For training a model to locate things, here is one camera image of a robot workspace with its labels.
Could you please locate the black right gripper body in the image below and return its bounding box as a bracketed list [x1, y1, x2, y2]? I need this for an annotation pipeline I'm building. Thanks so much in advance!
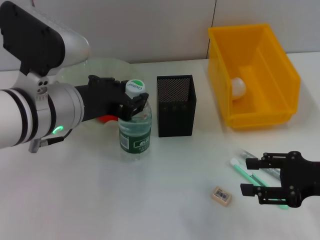
[279, 150, 320, 208]

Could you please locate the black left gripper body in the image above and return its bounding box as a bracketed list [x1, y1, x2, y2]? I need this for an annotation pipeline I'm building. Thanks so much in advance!
[74, 84, 131, 124]

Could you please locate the mint green utility knife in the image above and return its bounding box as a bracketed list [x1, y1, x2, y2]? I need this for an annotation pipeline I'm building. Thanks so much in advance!
[229, 157, 288, 210]

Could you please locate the beige barcode eraser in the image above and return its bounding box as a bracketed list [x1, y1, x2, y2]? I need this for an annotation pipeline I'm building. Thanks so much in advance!
[211, 185, 234, 207]

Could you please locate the clear green-label water bottle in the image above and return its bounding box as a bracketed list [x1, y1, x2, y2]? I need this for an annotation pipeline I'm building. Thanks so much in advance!
[118, 79, 153, 162]

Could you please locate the white paper ball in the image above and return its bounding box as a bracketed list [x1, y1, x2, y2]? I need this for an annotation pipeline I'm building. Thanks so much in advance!
[230, 76, 248, 100]

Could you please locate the grey marker pen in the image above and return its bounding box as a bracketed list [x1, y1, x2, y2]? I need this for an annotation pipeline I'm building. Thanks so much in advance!
[237, 149, 282, 176]

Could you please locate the pale green glass fruit plate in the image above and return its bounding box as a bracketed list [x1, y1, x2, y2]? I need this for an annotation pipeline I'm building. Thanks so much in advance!
[56, 57, 151, 132]

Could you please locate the black mesh pen holder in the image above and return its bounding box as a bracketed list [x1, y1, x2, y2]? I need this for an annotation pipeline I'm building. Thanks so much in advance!
[156, 74, 198, 138]

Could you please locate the yellow plastic bin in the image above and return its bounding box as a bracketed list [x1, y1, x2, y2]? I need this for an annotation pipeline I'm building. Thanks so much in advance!
[207, 23, 302, 130]

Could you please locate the left arm plug cable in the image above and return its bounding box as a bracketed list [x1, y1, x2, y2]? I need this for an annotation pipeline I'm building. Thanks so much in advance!
[28, 129, 71, 154]

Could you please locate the left wrist camera housing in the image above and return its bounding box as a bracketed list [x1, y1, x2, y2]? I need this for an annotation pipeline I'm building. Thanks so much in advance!
[0, 1, 90, 76]

